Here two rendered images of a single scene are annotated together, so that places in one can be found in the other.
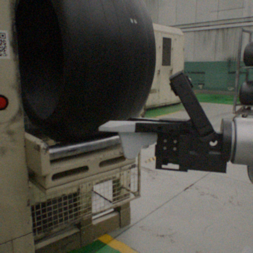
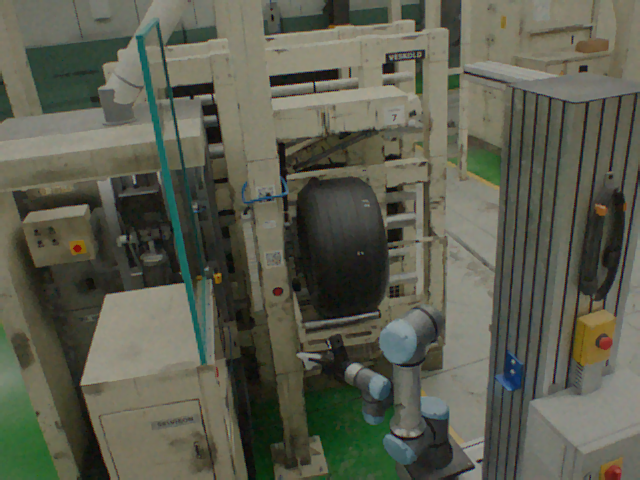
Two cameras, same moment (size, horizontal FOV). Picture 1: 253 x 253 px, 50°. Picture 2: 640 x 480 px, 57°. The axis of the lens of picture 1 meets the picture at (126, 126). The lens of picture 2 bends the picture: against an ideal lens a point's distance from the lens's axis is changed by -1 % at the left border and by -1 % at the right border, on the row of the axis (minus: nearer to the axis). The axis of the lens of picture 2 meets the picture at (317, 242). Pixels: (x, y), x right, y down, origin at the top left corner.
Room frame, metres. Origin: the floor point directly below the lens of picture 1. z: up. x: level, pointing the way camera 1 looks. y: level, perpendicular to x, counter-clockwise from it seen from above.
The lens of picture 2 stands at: (-1.02, -0.97, 2.34)
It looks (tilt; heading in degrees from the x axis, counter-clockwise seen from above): 26 degrees down; 32
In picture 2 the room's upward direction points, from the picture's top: 5 degrees counter-clockwise
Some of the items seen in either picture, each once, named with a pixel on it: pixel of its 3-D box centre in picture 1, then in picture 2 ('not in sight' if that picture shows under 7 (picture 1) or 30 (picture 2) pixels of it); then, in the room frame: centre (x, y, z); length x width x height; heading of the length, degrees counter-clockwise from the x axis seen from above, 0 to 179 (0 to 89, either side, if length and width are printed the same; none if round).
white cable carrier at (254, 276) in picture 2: not in sight; (253, 264); (0.74, 0.45, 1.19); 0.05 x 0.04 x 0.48; 40
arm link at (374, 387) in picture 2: not in sight; (372, 384); (0.40, -0.26, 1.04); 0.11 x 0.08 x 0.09; 75
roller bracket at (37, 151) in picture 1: (21, 145); (296, 310); (0.88, 0.35, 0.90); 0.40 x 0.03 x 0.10; 40
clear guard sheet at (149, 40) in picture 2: not in sight; (179, 186); (0.23, 0.29, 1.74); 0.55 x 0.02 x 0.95; 40
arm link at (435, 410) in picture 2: not in sight; (430, 419); (0.48, -0.44, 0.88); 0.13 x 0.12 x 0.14; 165
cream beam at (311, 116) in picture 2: not in sight; (336, 113); (1.30, 0.31, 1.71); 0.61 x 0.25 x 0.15; 130
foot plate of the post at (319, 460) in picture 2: not in sight; (298, 457); (0.82, 0.40, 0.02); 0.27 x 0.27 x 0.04; 40
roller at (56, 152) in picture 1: (90, 144); (341, 319); (0.89, 0.12, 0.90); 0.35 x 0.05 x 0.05; 130
